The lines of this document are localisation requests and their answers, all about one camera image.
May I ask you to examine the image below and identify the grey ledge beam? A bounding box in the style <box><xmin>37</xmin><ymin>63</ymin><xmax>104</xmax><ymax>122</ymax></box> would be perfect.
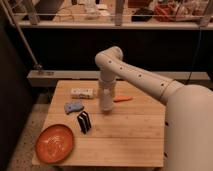
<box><xmin>27</xmin><ymin>70</ymin><xmax>213</xmax><ymax>89</ymax></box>

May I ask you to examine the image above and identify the blue cloth toy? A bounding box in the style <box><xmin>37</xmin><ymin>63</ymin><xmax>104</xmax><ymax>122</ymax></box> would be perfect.
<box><xmin>64</xmin><ymin>102</ymin><xmax>84</xmax><ymax>114</ymax></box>

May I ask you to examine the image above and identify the orange plate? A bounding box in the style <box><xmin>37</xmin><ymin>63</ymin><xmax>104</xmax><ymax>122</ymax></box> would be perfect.
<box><xmin>35</xmin><ymin>124</ymin><xmax>74</xmax><ymax>164</ymax></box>

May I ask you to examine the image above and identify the metal tripod pole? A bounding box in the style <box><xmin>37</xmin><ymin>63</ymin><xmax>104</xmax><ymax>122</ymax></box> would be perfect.
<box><xmin>1</xmin><ymin>0</ymin><xmax>43</xmax><ymax>74</ymax></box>

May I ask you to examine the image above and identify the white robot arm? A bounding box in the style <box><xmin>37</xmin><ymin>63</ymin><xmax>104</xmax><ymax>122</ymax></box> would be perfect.
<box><xmin>95</xmin><ymin>46</ymin><xmax>213</xmax><ymax>171</ymax></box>

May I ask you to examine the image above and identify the white bottle lying down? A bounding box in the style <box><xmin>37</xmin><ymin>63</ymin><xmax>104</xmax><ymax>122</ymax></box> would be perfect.
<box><xmin>70</xmin><ymin>88</ymin><xmax>97</xmax><ymax>99</ymax></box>

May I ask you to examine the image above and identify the white ceramic cup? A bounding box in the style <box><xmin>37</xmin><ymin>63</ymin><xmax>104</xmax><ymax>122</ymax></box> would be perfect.
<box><xmin>99</xmin><ymin>93</ymin><xmax>113</xmax><ymax>111</ymax></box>

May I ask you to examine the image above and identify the wooden table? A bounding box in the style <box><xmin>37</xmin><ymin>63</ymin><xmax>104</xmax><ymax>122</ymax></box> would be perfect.
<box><xmin>44</xmin><ymin>80</ymin><xmax>165</xmax><ymax>167</ymax></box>

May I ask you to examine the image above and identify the orange carrot toy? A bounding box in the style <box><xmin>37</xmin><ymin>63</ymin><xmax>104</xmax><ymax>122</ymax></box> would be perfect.
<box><xmin>113</xmin><ymin>96</ymin><xmax>133</xmax><ymax>102</ymax></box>

